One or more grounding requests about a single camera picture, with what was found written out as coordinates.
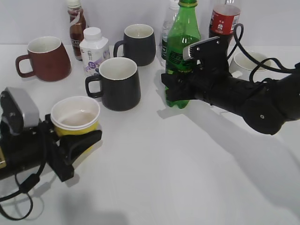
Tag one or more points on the black mug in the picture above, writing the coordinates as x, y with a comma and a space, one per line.
117, 84
138, 44

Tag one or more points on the brown drink bottle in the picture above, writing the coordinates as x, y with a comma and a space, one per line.
77, 24

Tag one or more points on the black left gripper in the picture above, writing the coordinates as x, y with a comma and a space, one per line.
58, 157

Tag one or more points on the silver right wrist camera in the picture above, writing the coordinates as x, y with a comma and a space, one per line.
201, 49

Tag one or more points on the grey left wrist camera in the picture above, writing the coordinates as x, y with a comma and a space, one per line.
19, 110

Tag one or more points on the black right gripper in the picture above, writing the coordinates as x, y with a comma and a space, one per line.
209, 81

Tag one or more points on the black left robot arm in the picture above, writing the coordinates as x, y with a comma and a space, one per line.
26, 141

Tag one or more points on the white purple yogurt bottle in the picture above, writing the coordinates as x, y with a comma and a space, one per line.
94, 50

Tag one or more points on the white ceramic mug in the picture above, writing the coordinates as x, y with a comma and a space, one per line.
241, 67

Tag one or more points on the clear water bottle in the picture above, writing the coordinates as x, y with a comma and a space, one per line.
170, 17

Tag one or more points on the black mug at back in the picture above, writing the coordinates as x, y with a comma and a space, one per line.
138, 44

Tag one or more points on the dark cola bottle red label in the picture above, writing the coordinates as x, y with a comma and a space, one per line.
224, 17

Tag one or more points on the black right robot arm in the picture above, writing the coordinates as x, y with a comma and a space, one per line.
265, 106

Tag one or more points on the black mug near front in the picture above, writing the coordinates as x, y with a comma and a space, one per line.
117, 84

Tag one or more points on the green plastic bottle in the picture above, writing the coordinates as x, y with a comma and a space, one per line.
184, 32

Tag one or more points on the yellow paper cup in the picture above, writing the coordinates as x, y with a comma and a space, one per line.
76, 115

